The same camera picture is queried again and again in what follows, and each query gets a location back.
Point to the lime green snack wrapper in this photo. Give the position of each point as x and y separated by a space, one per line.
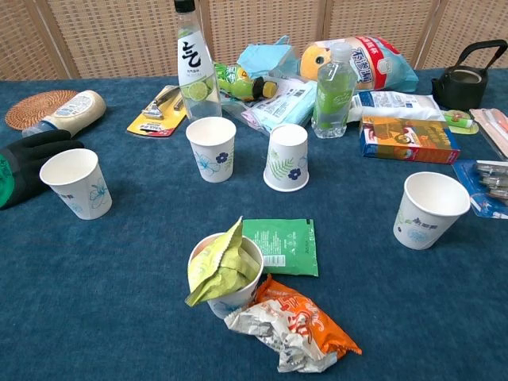
216 270

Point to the yellow plush toy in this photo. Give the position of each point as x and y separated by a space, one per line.
313 61

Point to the green foil sachet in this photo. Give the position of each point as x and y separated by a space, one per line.
285 246

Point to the round woven rattan coaster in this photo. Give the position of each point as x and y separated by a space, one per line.
28 111

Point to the blue card pack metal clips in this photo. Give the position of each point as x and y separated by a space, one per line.
482 186

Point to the cream mayonnaise squeeze bottle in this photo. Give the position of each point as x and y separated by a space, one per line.
77 109

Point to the small light green blister pack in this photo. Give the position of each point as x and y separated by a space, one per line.
460 121

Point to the black and green work glove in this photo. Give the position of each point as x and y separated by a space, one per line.
24 158

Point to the orange crumpled snack wrapper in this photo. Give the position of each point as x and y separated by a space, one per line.
301 321

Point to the razor on yellow card pack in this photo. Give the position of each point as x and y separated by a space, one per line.
158 115

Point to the clear lime drink bottle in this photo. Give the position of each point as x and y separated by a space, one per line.
196 67

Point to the black tape roll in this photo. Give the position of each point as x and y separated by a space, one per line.
462 85

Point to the small green-label water bottle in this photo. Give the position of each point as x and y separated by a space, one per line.
333 95

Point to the white flat pouch pack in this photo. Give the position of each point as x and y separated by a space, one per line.
397 104

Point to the orange and blue carton box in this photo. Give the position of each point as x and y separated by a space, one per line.
409 139

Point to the woven bamboo folding screen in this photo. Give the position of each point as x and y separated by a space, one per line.
119 39

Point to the blue red white plastic bag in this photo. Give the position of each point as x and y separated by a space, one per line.
377 63

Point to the white paper cup blue flower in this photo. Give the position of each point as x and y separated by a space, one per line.
212 158
73 178
424 222

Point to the clear bag of tissue packs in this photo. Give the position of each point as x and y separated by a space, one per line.
283 105

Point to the pink toothbrush pack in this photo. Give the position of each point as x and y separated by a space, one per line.
494 125

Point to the blue face mask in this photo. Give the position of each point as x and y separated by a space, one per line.
262 55

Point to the green yellow snack cup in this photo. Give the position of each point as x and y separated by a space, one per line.
238 297

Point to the paper cup with fern print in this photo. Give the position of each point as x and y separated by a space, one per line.
286 162

